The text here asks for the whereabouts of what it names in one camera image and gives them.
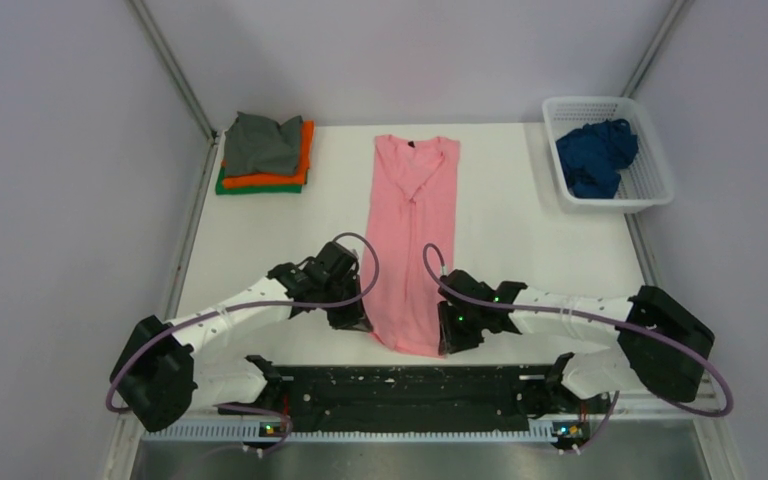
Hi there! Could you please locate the orange folded t shirt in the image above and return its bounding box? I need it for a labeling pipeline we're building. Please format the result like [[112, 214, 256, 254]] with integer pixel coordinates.
[[221, 119, 316, 192]]

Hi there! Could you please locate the blue crumpled t shirt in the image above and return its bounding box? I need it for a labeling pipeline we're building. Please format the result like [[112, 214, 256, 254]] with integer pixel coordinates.
[[555, 119, 639, 200]]

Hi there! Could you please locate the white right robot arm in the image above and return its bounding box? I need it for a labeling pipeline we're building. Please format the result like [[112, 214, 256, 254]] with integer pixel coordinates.
[[437, 270, 715, 412]]

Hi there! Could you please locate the pink t shirt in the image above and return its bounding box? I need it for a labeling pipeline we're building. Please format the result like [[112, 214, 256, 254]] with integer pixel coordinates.
[[360, 135, 461, 357]]

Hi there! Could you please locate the grey folded t shirt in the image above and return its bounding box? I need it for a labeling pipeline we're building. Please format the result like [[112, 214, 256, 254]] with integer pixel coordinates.
[[224, 112, 304, 177]]

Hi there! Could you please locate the white slotted cable duct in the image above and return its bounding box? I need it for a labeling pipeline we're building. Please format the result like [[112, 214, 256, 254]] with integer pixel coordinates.
[[141, 416, 589, 446]]

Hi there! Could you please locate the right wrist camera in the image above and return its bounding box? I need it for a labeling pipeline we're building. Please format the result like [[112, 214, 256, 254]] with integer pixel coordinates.
[[438, 269, 496, 307]]

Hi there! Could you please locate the green folded t shirt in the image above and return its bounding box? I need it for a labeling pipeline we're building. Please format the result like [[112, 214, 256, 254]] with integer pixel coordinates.
[[214, 167, 304, 196]]

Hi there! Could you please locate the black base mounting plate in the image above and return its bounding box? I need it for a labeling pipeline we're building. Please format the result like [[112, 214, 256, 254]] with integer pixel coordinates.
[[246, 365, 610, 433]]

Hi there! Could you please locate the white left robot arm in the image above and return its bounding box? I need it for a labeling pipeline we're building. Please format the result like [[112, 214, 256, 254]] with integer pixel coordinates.
[[105, 257, 370, 432]]

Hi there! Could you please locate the white plastic basket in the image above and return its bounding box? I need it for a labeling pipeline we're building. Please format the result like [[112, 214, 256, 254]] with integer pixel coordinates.
[[542, 96, 674, 214]]

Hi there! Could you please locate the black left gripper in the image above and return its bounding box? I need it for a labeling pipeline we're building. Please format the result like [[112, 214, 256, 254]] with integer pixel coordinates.
[[320, 273, 372, 333]]

